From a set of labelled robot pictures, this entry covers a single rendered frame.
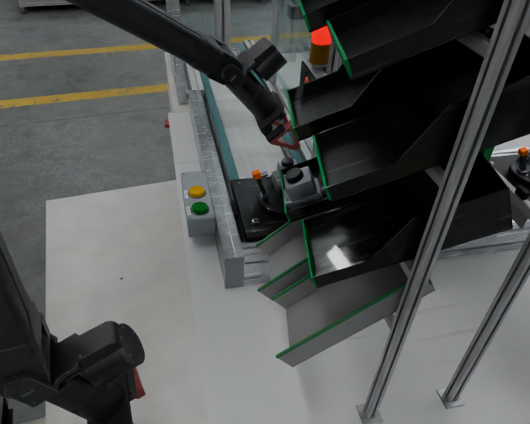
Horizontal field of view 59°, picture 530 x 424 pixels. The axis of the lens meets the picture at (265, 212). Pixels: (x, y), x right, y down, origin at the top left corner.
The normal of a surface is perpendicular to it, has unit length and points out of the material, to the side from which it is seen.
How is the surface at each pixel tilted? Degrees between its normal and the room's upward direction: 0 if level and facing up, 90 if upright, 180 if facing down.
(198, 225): 90
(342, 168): 25
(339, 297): 45
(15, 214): 0
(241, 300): 0
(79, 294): 0
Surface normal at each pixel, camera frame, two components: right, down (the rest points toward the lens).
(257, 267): 0.21, 0.62
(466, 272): 0.04, -0.78
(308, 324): -0.67, -0.55
